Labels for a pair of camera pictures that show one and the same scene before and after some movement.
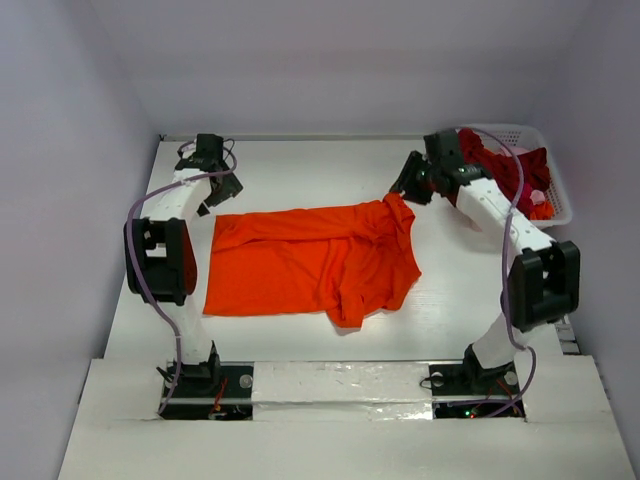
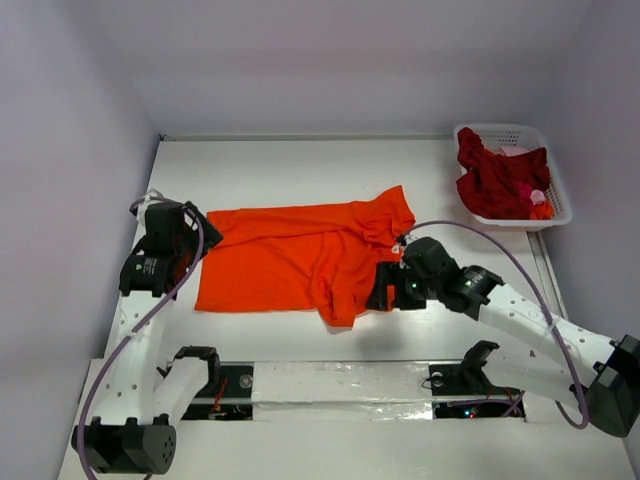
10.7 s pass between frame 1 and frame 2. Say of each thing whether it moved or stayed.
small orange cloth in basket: stayed
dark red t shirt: stayed
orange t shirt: stayed
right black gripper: moved
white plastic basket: stayed
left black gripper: moved
